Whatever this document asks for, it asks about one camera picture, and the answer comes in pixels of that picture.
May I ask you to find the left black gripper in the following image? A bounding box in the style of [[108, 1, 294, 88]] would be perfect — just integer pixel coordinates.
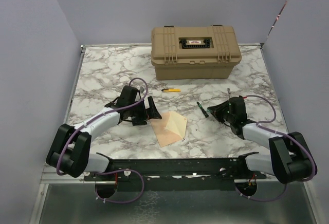
[[129, 96, 161, 126]]

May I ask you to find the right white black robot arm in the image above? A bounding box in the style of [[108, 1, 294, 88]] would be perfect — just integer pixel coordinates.
[[207, 96, 317, 184]]

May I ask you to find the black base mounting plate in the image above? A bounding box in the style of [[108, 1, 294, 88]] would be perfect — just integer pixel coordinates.
[[84, 155, 266, 192]]

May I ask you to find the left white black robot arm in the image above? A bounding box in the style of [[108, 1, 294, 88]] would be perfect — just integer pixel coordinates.
[[46, 85, 162, 180]]

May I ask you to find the tan plastic toolbox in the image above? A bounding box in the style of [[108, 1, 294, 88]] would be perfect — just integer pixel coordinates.
[[151, 25, 242, 80]]

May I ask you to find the left aluminium rail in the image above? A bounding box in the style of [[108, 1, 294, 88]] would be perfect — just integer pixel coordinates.
[[41, 164, 88, 183]]

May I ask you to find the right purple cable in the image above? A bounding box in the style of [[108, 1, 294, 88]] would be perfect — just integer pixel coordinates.
[[238, 95, 318, 203]]

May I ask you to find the black green marker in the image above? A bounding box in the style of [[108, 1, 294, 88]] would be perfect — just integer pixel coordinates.
[[196, 102, 209, 118]]

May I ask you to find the yellow black pen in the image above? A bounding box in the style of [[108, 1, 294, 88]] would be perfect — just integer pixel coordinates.
[[161, 89, 181, 92]]

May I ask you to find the peach paper envelope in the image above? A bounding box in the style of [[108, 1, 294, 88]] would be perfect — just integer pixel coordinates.
[[151, 111, 188, 147]]

